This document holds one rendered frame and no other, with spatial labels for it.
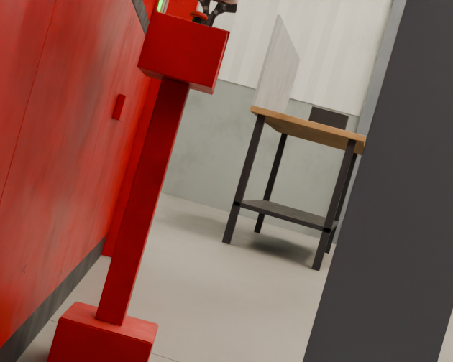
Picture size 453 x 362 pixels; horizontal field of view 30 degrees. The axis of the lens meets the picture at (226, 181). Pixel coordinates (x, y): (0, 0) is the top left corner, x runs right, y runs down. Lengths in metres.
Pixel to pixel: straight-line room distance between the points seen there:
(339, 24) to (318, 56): 0.38
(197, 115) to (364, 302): 7.69
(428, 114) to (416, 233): 0.17
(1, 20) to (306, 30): 8.37
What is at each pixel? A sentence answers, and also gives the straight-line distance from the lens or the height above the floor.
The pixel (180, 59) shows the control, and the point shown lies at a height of 0.70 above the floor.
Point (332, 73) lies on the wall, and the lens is 8.75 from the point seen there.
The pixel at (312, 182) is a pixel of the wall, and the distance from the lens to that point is 8.68.
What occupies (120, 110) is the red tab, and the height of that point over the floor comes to 0.58.
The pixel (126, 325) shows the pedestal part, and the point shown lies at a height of 0.12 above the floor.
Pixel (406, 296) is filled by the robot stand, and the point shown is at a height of 0.41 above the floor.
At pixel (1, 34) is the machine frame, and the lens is 0.51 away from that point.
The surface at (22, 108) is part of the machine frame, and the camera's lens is 1.14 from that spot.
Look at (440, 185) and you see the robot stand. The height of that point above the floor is 0.57.
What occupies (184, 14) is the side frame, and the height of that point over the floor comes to 1.06.
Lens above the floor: 0.53
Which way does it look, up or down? 1 degrees down
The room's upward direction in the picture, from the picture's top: 16 degrees clockwise
